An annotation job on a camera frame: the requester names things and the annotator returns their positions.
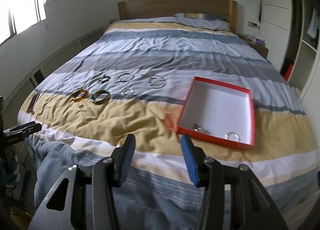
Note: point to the thin silver bangle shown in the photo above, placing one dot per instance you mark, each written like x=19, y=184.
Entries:
x=126, y=77

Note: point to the amber bangle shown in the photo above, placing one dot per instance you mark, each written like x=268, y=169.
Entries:
x=79, y=95

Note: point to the wooden headboard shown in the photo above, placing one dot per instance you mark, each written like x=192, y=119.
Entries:
x=133, y=9

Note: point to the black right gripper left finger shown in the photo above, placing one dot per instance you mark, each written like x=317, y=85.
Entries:
x=122, y=158

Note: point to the smartphone with red case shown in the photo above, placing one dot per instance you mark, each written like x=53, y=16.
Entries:
x=32, y=104

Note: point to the red shallow box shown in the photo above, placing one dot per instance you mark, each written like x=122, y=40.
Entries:
x=220, y=113

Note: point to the hanging striped garment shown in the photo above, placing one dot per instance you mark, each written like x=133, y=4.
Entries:
x=314, y=24

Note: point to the striped bed duvet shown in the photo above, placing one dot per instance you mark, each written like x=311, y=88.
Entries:
x=165, y=55

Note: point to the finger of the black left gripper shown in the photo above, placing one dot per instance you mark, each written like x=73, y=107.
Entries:
x=20, y=132

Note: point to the striped pillow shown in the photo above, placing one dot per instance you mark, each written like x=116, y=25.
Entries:
x=206, y=16

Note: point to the wall power outlet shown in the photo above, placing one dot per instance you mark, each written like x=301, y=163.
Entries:
x=252, y=24

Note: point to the wooden nightstand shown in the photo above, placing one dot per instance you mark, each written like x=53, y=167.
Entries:
x=261, y=49

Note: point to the white wardrobe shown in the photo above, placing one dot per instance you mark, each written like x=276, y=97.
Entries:
x=283, y=26

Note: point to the red object in wardrobe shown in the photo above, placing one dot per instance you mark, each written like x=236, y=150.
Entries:
x=286, y=72

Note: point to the dark horn bangle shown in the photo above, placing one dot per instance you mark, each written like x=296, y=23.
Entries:
x=100, y=97

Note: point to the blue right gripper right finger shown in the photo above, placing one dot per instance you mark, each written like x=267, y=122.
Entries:
x=193, y=157

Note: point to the purple tissue box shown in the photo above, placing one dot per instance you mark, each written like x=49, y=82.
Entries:
x=259, y=41

